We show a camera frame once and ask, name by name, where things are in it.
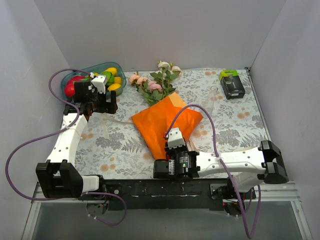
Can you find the red apple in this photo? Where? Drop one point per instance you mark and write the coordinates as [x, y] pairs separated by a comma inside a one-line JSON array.
[[69, 90]]

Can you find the clear glass vase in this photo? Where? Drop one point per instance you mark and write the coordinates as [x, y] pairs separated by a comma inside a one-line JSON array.
[[209, 105]]

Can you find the white rose stem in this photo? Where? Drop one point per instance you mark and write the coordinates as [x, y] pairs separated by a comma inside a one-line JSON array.
[[166, 73]]

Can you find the green lime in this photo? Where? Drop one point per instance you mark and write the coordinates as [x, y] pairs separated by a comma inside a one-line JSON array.
[[110, 78]]

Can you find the black green product box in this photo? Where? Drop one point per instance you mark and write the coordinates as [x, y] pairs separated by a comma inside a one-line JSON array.
[[231, 84]]

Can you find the red dragon fruit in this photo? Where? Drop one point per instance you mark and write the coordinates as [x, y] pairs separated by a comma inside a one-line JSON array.
[[76, 78]]

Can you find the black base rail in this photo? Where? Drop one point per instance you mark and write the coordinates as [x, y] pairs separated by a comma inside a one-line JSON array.
[[199, 193]]

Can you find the cream printed ribbon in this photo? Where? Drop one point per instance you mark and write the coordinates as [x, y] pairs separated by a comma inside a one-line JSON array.
[[114, 129]]

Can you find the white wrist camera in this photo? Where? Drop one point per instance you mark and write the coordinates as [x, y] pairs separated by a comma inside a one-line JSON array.
[[99, 82], [175, 139]]

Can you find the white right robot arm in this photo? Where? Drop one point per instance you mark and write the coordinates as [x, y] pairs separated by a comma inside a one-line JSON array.
[[245, 169]]

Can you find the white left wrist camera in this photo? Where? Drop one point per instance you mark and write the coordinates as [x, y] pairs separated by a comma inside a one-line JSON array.
[[99, 82]]

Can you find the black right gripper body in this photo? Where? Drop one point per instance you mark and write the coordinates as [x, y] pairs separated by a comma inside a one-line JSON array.
[[169, 155]]

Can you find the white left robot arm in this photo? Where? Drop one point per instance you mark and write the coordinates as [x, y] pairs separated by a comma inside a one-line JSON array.
[[57, 176]]

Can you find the yellow lemon top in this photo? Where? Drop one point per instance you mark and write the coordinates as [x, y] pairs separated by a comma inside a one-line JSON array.
[[112, 70]]

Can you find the floral patterned table mat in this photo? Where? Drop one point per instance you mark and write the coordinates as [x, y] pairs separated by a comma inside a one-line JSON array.
[[238, 125]]

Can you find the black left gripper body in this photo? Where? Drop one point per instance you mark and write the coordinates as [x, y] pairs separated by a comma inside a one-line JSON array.
[[111, 101]]

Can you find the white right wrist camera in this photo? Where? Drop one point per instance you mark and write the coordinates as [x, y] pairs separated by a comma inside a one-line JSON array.
[[175, 139]]

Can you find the teal plastic fruit bowl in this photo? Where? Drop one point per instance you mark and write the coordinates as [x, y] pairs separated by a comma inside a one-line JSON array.
[[119, 78]]

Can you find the yellow lemon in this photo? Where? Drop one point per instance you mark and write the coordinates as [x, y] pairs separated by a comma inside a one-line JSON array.
[[112, 70], [114, 87]]

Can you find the yellow lemon front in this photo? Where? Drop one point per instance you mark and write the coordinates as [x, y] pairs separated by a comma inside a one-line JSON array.
[[114, 87]]

